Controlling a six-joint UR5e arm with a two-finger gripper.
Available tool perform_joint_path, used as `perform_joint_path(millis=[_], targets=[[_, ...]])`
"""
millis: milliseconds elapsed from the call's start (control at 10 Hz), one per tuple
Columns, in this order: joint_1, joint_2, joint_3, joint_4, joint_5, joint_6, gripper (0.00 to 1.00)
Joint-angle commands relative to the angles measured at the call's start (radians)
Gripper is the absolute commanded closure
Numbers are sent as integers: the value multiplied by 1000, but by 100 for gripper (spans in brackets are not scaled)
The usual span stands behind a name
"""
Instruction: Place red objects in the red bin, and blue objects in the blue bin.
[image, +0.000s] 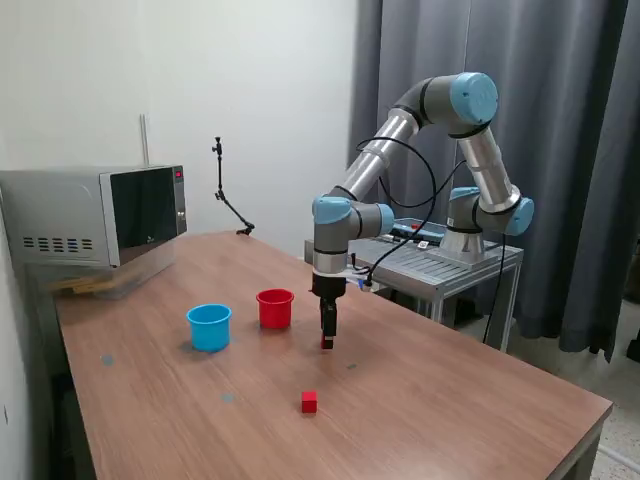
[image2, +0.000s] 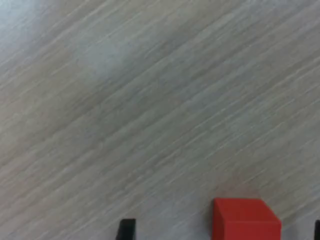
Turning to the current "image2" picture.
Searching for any red cube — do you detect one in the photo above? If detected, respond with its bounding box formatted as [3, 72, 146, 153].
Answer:
[211, 198, 283, 240]

